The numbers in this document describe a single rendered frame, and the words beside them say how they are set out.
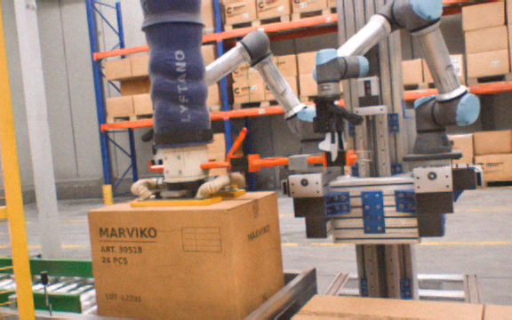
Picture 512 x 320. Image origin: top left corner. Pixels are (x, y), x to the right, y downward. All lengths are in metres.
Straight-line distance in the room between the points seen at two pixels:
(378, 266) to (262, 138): 8.41
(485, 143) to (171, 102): 7.81
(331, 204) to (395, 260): 0.41
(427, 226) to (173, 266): 0.98
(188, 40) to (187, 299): 0.91
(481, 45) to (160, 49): 7.37
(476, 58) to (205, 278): 7.53
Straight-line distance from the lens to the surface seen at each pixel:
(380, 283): 2.49
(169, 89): 1.93
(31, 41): 4.95
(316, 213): 2.22
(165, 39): 1.96
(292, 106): 2.43
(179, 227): 1.82
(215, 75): 2.26
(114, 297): 2.07
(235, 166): 1.87
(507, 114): 10.21
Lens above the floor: 1.19
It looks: 3 degrees down
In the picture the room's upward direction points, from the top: 5 degrees counter-clockwise
